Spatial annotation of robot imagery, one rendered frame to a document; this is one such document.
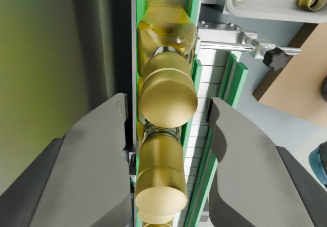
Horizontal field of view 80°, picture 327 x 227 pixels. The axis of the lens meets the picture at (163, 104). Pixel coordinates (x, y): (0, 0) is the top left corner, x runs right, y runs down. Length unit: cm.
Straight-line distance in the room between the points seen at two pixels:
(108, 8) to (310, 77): 53
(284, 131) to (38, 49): 72
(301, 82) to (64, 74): 55
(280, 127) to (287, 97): 16
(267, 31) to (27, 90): 52
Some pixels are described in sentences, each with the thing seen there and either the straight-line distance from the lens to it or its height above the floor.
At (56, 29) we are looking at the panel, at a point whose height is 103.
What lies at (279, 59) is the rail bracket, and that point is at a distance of 30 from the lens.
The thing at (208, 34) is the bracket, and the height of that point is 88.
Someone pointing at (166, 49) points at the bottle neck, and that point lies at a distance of 16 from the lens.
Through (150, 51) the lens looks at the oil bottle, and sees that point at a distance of 17.
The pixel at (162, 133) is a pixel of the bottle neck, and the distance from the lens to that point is 16.
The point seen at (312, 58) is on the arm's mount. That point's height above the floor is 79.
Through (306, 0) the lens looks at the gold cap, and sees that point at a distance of 54.
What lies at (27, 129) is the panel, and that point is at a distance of 21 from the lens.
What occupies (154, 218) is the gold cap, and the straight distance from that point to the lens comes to 21.
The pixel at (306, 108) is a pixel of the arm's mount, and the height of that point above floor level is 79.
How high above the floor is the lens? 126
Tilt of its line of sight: 58 degrees down
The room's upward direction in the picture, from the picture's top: 180 degrees clockwise
